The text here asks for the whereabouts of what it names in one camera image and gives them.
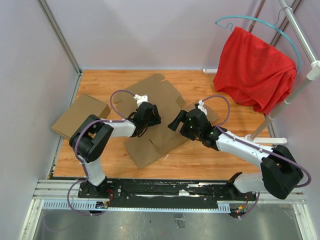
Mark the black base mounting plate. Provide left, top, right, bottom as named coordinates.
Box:
left=78, top=178, right=256, bottom=208

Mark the red cloth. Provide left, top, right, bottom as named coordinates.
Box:
left=213, top=27, right=297, bottom=115

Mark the purple cable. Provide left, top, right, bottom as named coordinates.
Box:
left=66, top=89, right=137, bottom=217
left=199, top=94, right=313, bottom=216

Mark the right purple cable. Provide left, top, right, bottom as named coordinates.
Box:
left=199, top=94, right=313, bottom=216

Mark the grey slotted cable duct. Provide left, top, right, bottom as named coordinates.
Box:
left=42, top=200, right=231, bottom=214

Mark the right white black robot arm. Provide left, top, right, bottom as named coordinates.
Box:
left=168, top=108, right=304, bottom=200

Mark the folded brown cardboard box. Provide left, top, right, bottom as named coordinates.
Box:
left=51, top=93, right=111, bottom=140

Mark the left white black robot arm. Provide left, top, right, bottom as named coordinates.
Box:
left=69, top=101, right=161, bottom=198

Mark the white clothes rack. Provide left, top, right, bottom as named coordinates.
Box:
left=213, top=0, right=320, bottom=145

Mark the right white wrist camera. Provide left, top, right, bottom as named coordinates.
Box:
left=194, top=100, right=208, bottom=116

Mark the teal clothes hanger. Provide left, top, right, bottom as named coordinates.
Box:
left=214, top=15, right=302, bottom=74

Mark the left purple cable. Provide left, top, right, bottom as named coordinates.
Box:
left=66, top=89, right=137, bottom=217

